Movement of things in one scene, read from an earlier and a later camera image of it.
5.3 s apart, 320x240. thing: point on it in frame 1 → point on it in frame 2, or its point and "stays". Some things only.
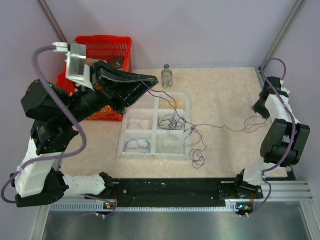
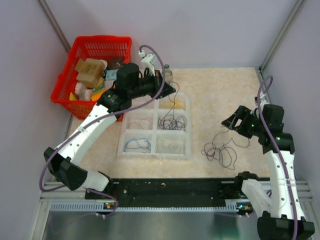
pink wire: [144, 124] stays
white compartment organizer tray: [156, 127] stays
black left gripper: [129, 92] → [157, 81]
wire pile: [251, 124] → [226, 155]
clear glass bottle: [167, 77] stays
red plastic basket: [104, 48] stays
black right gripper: [257, 109] → [243, 113]
